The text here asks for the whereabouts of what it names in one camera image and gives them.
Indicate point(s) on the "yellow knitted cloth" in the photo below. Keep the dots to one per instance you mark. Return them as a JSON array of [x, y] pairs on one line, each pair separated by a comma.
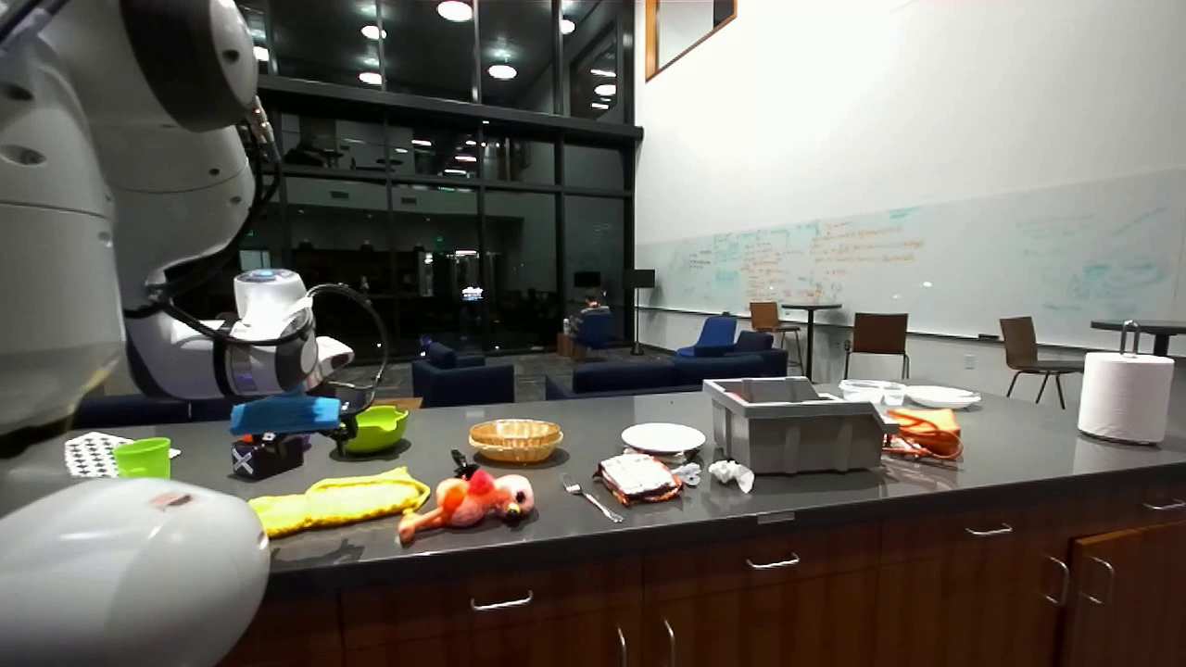
[[333, 507]]

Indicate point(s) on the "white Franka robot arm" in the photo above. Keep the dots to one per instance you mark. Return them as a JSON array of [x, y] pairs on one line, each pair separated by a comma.
[[75, 186]]

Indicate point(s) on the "wooden counter cabinet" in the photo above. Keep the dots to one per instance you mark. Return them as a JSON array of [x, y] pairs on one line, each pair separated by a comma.
[[863, 596]]

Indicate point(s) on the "seated person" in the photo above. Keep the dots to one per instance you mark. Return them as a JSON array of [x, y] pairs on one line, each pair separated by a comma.
[[593, 323]]

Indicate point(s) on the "long navy sofa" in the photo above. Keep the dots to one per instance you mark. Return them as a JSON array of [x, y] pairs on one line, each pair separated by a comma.
[[653, 375]]

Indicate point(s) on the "blue lounge chair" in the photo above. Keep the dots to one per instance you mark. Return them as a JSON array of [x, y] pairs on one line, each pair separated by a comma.
[[709, 335]]

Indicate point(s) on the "white plate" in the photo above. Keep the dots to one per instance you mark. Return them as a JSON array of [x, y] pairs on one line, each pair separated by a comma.
[[944, 395], [660, 438]]

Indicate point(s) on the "woven wicker basket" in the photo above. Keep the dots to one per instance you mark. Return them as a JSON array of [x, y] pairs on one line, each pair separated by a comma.
[[513, 442]]

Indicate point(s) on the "wrapped sandwich packet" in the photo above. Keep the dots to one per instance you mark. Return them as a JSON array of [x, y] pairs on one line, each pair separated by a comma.
[[639, 477]]

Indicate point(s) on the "metal spoon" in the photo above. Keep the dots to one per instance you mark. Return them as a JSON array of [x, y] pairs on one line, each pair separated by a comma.
[[593, 501]]

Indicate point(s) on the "wooden chair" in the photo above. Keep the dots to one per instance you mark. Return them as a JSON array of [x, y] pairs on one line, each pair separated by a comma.
[[763, 317]]

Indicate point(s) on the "small white object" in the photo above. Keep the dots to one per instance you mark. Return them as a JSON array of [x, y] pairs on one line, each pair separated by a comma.
[[728, 474]]

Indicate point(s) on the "wooden coffee table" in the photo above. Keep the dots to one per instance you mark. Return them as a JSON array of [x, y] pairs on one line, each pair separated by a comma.
[[400, 406]]

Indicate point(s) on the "orange pink flamingo plush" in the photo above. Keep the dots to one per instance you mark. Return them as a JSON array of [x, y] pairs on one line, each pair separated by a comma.
[[476, 507]]

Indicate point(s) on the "tall dark table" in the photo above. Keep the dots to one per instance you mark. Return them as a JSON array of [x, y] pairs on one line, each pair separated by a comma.
[[808, 306]]

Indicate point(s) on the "green plastic bowl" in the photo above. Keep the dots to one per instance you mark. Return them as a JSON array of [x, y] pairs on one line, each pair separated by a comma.
[[377, 431]]

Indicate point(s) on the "round ceiling light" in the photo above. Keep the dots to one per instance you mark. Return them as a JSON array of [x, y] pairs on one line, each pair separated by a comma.
[[453, 9], [503, 74], [372, 30], [372, 79]]

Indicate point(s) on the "clear plastic container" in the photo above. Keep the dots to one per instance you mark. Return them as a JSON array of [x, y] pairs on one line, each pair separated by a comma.
[[873, 392]]

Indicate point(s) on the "brown chair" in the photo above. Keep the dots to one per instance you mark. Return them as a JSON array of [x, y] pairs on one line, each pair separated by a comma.
[[878, 333], [1022, 339]]

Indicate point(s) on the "wood framed window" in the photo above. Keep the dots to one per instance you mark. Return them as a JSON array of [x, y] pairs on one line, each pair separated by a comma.
[[688, 24]]

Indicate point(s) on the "black box white cross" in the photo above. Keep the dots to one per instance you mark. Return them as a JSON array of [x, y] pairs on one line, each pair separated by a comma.
[[268, 459]]

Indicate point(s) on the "green plastic cup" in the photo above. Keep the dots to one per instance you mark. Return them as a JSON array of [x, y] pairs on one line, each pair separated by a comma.
[[141, 460]]

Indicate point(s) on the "white mesh rack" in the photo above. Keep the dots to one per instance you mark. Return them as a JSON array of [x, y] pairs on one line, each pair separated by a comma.
[[89, 455]]

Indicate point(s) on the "white paper towel roll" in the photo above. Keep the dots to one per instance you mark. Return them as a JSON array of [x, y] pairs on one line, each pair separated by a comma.
[[1124, 395]]

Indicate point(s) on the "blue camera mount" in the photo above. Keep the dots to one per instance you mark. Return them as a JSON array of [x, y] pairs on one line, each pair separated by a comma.
[[283, 412]]

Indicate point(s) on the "wall whiteboard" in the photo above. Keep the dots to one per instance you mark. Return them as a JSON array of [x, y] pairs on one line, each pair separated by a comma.
[[939, 264]]

